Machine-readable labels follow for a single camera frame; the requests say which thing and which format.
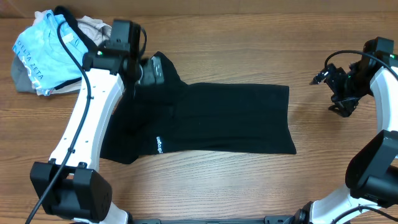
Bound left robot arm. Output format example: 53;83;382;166
26;20;163;223

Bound black folded garment in pile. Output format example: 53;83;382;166
53;5;100;91

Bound beige folded garment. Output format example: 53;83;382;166
50;16;111;94

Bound black polo shirt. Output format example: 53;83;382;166
100;52;296;164

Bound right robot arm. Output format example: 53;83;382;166
264;37;397;224

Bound grey folded garment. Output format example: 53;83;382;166
11;56;36;94

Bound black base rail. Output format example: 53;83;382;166
132;215;294;224

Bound light blue folded t-shirt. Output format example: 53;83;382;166
12;10;88;96

